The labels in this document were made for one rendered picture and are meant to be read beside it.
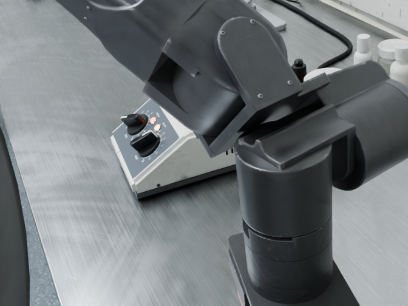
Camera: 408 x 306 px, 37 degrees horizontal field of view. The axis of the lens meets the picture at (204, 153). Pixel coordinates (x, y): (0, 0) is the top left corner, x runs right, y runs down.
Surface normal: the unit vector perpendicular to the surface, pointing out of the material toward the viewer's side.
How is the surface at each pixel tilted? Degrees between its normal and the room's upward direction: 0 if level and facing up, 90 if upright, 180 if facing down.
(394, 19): 90
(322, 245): 90
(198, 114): 110
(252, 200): 90
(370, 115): 33
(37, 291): 0
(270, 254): 90
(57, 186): 0
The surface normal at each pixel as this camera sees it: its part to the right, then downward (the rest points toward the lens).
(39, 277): -0.12, -0.83
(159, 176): 0.33, 0.48
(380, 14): -0.91, 0.31
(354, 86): 0.31, -0.33
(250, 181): -0.75, 0.43
